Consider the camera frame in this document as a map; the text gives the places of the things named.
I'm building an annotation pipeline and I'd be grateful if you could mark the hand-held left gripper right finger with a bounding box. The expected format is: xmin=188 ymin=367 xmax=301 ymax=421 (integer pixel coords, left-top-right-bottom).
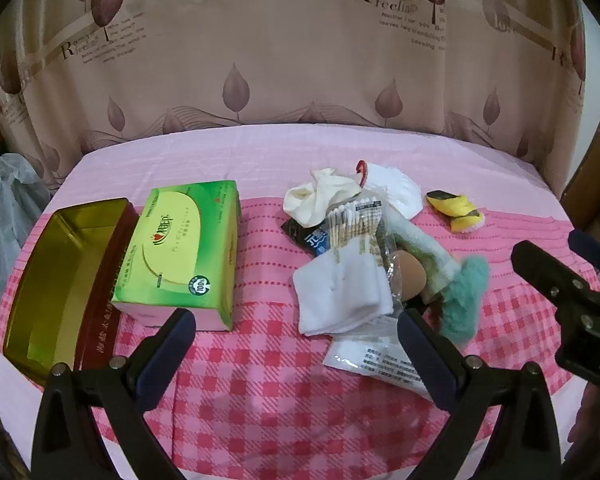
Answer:
xmin=397 ymin=308 xmax=563 ymax=480

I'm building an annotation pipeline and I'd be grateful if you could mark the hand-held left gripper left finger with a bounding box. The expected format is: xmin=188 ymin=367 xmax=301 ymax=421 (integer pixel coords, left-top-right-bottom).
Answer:
xmin=32 ymin=308 xmax=197 ymax=480

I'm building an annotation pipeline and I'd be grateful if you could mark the white plastic packet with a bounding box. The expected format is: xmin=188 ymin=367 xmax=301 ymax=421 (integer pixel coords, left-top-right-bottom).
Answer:
xmin=324 ymin=332 xmax=443 ymax=401

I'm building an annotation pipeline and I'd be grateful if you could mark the green fluffy cloth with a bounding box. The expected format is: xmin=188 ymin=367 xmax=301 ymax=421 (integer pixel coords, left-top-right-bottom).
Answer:
xmin=439 ymin=254 xmax=491 ymax=351

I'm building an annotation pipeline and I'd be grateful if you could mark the blue and black snack packet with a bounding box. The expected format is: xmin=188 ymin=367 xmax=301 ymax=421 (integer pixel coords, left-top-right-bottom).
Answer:
xmin=281 ymin=220 xmax=331 ymax=256

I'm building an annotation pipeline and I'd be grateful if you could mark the gold tin box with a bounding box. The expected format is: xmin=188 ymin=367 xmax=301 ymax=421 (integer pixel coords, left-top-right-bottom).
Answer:
xmin=2 ymin=198 xmax=143 ymax=391

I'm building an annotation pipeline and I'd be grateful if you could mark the white sock with red hook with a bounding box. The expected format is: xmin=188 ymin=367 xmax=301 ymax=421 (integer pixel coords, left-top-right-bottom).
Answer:
xmin=356 ymin=160 xmax=423 ymax=221

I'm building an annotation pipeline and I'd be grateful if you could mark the cream cloth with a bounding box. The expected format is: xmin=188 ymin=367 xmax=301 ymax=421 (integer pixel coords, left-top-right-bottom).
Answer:
xmin=283 ymin=167 xmax=366 ymax=228

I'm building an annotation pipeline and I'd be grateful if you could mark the brown makeup sponge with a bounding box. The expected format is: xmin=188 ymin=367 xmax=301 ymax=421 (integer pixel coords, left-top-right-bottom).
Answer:
xmin=397 ymin=251 xmax=428 ymax=301

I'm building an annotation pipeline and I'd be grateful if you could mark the brown wooden furniture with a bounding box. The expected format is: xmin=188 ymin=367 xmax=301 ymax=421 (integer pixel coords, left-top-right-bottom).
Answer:
xmin=560 ymin=95 xmax=600 ymax=241

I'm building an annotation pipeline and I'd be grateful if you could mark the green tissue box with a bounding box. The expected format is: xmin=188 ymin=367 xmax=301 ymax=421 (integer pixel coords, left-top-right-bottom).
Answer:
xmin=111 ymin=180 xmax=241 ymax=332

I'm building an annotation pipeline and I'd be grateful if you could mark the white folded cloth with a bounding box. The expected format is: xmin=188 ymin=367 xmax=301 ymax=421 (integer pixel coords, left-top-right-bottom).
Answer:
xmin=294 ymin=237 xmax=396 ymax=337

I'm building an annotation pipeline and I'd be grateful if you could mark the green and white rolled towel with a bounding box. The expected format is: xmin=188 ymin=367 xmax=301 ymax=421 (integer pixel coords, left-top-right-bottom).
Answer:
xmin=382 ymin=205 xmax=461 ymax=301

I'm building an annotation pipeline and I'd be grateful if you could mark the pink checked cloth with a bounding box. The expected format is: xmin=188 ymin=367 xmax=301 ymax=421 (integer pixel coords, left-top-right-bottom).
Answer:
xmin=0 ymin=195 xmax=600 ymax=480

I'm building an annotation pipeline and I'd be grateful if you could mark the yellow and black sock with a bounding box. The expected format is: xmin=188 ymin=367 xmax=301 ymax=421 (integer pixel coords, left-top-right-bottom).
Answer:
xmin=426 ymin=190 xmax=483 ymax=233

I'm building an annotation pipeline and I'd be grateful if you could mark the cotton swab pack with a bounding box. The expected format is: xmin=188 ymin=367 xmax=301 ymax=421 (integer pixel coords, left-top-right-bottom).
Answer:
xmin=325 ymin=199 xmax=383 ymax=261

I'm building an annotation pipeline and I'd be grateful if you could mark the light pink sheet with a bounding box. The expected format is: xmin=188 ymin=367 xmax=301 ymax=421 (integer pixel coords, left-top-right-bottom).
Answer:
xmin=0 ymin=122 xmax=576 ymax=480

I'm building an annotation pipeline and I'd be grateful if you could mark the grey plastic bag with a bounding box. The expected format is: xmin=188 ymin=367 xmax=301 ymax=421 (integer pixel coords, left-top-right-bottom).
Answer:
xmin=0 ymin=154 xmax=51 ymax=396

